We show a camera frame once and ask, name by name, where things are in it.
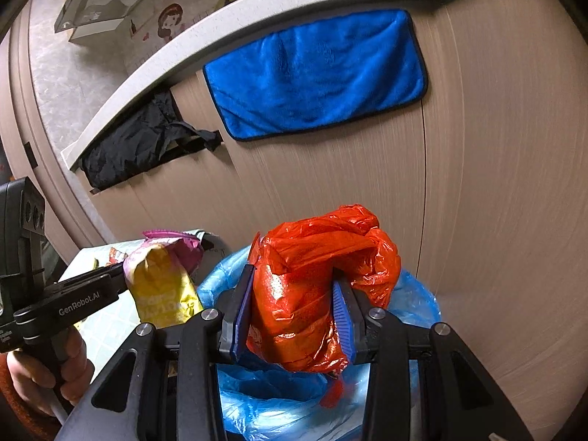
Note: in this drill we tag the blue trash bag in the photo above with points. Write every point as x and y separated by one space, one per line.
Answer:
275 415

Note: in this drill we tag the grey kitchen countertop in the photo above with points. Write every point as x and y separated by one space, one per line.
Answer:
193 48

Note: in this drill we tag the dark door latch plate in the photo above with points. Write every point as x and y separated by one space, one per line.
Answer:
31 154

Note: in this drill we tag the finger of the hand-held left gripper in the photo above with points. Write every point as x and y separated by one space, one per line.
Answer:
110 275

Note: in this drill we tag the beige kitchen cabinet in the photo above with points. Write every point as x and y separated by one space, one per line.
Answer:
482 193

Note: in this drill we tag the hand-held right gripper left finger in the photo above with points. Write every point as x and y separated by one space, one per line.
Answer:
241 314

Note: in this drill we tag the person's left hand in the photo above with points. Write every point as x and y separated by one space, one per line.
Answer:
27 376

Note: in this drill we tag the blue towel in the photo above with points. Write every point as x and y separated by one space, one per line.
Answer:
317 69

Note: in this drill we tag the green grid tablecloth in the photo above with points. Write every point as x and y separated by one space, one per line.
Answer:
110 335

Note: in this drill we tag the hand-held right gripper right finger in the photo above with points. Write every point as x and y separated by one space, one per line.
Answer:
343 319

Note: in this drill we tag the black cloth bag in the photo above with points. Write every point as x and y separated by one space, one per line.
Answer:
124 151

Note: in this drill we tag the yellow purple snack packet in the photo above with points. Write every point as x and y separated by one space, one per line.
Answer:
156 285

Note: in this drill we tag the pink white wrapper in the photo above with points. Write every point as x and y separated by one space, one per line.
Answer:
117 255

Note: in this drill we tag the cartoon wall sticker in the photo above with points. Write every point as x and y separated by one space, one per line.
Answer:
170 20

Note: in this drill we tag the red plastic bag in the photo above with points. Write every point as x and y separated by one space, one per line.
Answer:
312 262

